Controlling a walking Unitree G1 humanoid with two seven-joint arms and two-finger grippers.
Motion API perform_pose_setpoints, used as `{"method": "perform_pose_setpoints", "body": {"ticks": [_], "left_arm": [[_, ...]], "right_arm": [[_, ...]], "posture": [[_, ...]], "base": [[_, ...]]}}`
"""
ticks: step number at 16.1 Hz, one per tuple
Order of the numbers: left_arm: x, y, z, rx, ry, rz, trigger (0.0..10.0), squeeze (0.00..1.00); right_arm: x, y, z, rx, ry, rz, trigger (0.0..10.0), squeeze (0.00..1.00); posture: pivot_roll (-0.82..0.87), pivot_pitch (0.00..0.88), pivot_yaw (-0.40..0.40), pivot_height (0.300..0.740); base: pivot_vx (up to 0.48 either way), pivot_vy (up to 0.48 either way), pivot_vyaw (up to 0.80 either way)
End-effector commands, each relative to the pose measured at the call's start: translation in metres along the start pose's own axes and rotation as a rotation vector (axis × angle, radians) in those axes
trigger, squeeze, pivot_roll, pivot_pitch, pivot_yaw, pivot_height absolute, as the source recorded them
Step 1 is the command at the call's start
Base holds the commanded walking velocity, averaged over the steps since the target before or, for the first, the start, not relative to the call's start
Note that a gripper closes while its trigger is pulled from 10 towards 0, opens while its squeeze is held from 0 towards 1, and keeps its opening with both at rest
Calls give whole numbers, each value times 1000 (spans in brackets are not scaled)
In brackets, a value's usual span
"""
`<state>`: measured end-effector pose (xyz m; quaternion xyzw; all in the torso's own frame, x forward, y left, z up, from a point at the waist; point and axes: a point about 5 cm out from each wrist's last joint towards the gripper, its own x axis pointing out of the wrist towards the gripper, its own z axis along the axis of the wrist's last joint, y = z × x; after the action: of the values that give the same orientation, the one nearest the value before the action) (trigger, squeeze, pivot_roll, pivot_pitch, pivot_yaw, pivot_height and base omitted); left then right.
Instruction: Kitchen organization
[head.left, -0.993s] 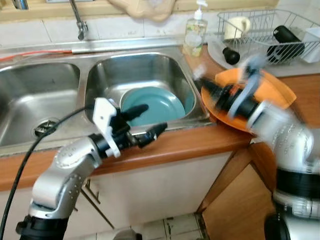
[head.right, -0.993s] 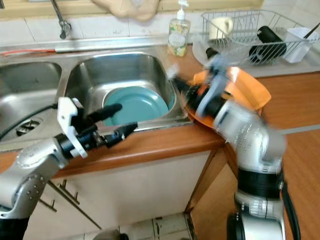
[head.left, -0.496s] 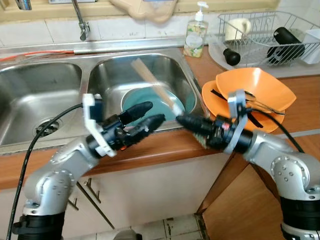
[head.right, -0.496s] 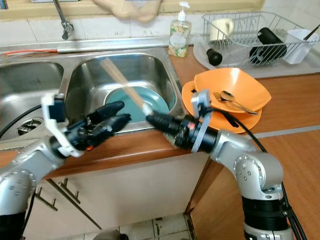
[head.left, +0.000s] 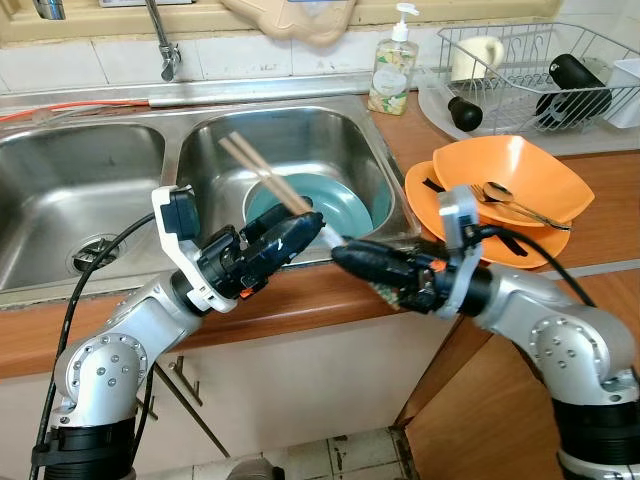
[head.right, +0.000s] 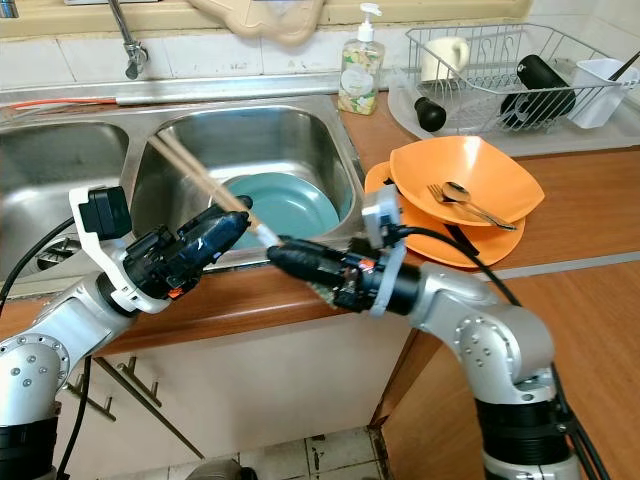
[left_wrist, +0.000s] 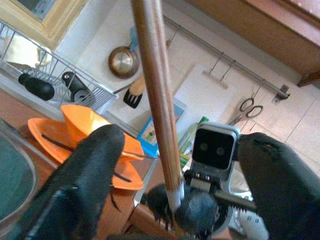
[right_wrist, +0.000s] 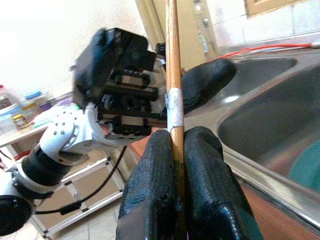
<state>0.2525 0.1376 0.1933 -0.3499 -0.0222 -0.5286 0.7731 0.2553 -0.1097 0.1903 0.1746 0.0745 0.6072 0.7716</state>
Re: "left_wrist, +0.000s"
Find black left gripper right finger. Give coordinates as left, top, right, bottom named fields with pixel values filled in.
left=236, top=132, right=320, bottom=240

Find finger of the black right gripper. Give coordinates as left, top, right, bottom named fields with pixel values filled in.
left=175, top=190, right=221, bottom=235
left=146, top=184, right=176, bottom=226

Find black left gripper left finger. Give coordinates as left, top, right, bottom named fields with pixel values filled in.
left=9, top=124, right=126, bottom=240

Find brown wooden chopstick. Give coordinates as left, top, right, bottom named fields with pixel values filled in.
left=149, top=0, right=186, bottom=201
left=130, top=0, right=182, bottom=213

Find metal kitchen scissors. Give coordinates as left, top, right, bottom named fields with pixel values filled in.
left=227, top=96, right=265, bottom=126

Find flat orange plate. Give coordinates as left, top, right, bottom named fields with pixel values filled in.
left=27, top=117, right=145, bottom=191

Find deep orange plate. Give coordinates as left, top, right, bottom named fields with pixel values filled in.
left=61, top=104, right=145, bottom=162

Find teal plate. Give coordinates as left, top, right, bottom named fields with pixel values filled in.
left=0, top=129, right=38, bottom=226

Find green printed packet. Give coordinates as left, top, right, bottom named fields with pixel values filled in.
left=177, top=116, right=210, bottom=171

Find blue printed packet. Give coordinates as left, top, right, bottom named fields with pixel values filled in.
left=136, top=98, right=187, bottom=159

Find large black bottle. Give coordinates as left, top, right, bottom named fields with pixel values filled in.
left=61, top=71, right=91, bottom=103

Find small black bottle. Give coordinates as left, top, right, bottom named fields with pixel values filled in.
left=17, top=72, right=55, bottom=101

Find white cutting board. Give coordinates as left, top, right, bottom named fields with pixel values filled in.
left=172, top=63, right=241, bottom=131

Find grey plastic drip tray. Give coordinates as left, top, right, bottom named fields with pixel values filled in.
left=0, top=67, right=136, bottom=131

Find cream ceramic mug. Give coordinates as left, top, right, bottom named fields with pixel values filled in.
left=4, top=34, right=53, bottom=70

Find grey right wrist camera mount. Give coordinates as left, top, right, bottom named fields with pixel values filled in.
left=191, top=122, right=242, bottom=196

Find metal wire dish rack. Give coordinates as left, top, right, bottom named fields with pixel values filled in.
left=0, top=19, right=120, bottom=111

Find black slotted spatula wooden handle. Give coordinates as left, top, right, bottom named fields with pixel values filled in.
left=122, top=74, right=147, bottom=110

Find metal rail hook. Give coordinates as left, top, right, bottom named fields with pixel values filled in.
left=219, top=59, right=237, bottom=82
left=208, top=52, right=224, bottom=76
left=166, top=27, right=180, bottom=48
left=251, top=79, right=266, bottom=101

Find steel frying pan blue handle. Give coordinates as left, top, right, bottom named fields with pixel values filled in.
left=107, top=26, right=141, bottom=80

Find metal wall rail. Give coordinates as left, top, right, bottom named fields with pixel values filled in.
left=162, top=16, right=292, bottom=103

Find yellow wooden window frame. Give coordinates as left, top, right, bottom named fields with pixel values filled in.
left=0, top=0, right=88, bottom=51

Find brown wooden wall cabinet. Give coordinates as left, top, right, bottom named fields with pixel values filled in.
left=184, top=0, right=320, bottom=87

